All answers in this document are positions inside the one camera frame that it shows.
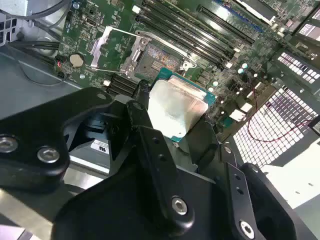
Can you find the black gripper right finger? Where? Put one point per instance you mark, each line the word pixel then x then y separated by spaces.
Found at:
pixel 236 207

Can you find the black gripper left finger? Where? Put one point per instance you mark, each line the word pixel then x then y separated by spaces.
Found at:
pixel 32 140

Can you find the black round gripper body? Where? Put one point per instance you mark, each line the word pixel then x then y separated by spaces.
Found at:
pixel 112 212

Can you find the metal socket cover frame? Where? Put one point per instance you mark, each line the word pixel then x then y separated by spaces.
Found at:
pixel 100 48

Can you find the silver green CPU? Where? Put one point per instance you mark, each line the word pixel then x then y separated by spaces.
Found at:
pixel 175 110

